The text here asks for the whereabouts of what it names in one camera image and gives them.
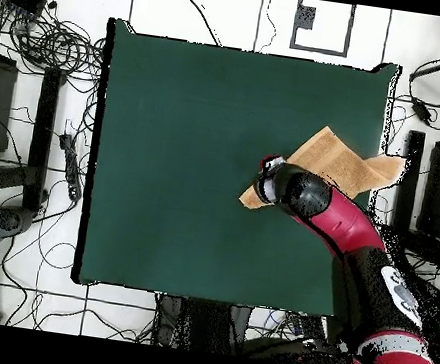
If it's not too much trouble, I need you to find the tan terry towel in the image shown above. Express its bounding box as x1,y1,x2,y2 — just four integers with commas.
237,114,410,231

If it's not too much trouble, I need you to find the dark green table cloth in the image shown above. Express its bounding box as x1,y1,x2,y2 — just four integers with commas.
69,16,402,326

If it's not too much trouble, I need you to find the black upright bar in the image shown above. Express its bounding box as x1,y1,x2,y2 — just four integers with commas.
21,65,65,213
388,128,427,238

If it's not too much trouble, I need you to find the black power adapter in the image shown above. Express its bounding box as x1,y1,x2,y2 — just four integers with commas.
407,95,437,126

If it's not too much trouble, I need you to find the black power strip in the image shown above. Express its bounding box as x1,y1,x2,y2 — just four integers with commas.
50,131,90,203
286,312,327,343

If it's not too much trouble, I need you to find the grey rectangular frame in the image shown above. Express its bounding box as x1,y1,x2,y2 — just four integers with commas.
289,0,356,59

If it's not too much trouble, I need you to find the long black cable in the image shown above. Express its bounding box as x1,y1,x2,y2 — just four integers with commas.
174,0,229,47

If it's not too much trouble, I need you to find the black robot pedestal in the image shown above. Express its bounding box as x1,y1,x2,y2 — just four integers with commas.
150,291,253,358

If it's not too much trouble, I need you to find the black cable tangle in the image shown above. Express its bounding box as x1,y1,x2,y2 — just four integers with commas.
0,3,111,85

